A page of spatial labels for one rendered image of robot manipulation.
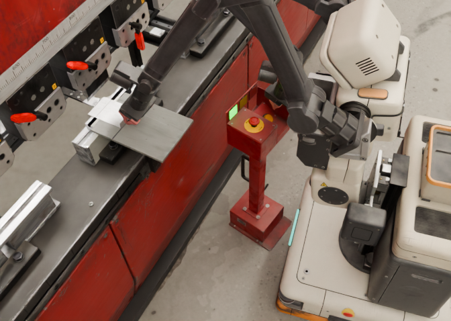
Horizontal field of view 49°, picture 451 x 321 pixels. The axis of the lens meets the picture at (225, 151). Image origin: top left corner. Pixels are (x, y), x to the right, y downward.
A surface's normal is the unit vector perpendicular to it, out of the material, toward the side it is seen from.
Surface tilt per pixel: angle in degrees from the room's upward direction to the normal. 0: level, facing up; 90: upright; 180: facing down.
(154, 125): 0
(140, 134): 0
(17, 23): 90
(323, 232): 0
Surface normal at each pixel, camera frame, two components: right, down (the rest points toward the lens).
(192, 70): -0.04, -0.61
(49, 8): 0.88, 0.37
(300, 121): -0.32, 0.79
